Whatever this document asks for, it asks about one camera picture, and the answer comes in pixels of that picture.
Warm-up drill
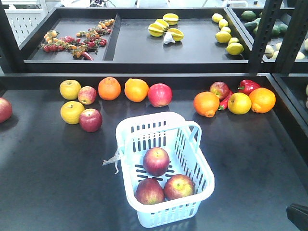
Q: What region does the cherry tomato vine pile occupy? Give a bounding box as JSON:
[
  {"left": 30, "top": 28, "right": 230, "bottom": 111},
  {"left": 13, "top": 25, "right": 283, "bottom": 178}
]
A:
[{"left": 38, "top": 18, "right": 115, "bottom": 61}]

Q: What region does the white garlic bulb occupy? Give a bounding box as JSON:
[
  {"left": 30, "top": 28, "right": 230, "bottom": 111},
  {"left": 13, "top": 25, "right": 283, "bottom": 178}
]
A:
[{"left": 163, "top": 32, "right": 176, "bottom": 44}]

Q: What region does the black perforated upright post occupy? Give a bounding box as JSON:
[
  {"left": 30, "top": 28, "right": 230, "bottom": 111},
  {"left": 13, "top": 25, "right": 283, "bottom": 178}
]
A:
[{"left": 248, "top": 0, "right": 282, "bottom": 73}]

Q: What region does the black fruit display stand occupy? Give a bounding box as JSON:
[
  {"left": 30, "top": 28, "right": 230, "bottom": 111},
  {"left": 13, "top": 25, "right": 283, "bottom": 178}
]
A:
[{"left": 0, "top": 8, "right": 308, "bottom": 231}]

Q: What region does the yellow orange fruit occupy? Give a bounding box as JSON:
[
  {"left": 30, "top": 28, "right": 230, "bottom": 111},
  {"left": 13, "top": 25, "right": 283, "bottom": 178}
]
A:
[{"left": 228, "top": 92, "right": 252, "bottom": 115}]

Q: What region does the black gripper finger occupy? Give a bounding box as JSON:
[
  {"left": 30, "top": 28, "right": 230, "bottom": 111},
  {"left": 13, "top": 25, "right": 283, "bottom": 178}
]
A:
[{"left": 286, "top": 204, "right": 308, "bottom": 231}]

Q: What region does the red yellow apple behind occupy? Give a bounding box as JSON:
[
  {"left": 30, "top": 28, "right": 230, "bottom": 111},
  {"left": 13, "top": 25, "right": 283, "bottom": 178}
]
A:
[{"left": 209, "top": 81, "right": 230, "bottom": 101}]

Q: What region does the yellow apple back left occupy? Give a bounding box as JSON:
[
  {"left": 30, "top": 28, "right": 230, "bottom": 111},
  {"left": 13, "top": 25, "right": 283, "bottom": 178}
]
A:
[{"left": 59, "top": 79, "right": 81, "bottom": 100}]

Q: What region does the red chili pepper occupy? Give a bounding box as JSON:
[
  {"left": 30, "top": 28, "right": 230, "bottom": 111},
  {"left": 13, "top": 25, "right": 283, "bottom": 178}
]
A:
[{"left": 218, "top": 90, "right": 233, "bottom": 111}]

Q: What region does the lemon large middle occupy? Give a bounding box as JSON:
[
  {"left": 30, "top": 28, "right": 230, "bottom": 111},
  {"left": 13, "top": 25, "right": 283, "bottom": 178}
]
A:
[{"left": 215, "top": 31, "right": 231, "bottom": 43}]

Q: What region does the light blue plastic basket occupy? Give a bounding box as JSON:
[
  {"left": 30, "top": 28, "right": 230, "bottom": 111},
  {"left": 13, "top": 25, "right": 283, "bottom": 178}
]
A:
[{"left": 103, "top": 112, "right": 215, "bottom": 228}]

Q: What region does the yellow starfruit right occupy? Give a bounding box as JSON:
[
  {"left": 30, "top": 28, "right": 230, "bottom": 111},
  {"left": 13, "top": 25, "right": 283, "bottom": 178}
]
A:
[{"left": 167, "top": 28, "right": 184, "bottom": 42}]

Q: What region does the orange with navel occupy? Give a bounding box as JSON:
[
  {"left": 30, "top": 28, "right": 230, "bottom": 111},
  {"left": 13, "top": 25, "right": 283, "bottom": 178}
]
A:
[{"left": 193, "top": 91, "right": 220, "bottom": 118}]

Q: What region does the red bell pepper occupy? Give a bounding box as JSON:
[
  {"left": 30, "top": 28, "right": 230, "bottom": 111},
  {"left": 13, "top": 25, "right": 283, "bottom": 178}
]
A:
[{"left": 237, "top": 79, "right": 261, "bottom": 96}]

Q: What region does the yellow starfruit far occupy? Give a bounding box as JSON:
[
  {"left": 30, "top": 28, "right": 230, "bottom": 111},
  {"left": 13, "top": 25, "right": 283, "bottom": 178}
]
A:
[{"left": 163, "top": 13, "right": 179, "bottom": 26}]

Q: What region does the yellow apple front left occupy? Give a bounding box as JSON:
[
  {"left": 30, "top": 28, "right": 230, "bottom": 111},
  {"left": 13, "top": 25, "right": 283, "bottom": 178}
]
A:
[{"left": 60, "top": 101, "right": 85, "bottom": 125}]

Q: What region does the large orange right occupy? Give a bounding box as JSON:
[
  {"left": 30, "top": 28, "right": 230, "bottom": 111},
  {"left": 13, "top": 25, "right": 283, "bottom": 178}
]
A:
[{"left": 249, "top": 88, "right": 276, "bottom": 114}]

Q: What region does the big red apple back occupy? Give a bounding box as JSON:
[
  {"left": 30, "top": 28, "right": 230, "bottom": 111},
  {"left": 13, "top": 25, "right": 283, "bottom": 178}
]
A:
[{"left": 147, "top": 83, "right": 173, "bottom": 107}]

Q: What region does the lemon front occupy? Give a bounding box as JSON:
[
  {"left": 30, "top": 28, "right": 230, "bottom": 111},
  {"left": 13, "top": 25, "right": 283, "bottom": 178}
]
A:
[{"left": 226, "top": 42, "right": 244, "bottom": 55}]

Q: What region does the orange back left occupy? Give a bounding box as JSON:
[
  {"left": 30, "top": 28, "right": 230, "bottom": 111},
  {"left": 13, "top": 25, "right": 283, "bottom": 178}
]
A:
[{"left": 98, "top": 77, "right": 121, "bottom": 101}]

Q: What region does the small pink apple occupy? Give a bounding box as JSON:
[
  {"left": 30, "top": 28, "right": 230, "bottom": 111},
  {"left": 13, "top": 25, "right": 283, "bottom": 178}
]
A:
[{"left": 77, "top": 86, "right": 97, "bottom": 105}]

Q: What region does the dark red apple left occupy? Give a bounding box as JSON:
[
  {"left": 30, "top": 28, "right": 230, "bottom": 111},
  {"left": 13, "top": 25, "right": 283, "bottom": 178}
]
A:
[{"left": 79, "top": 108, "right": 103, "bottom": 133}]

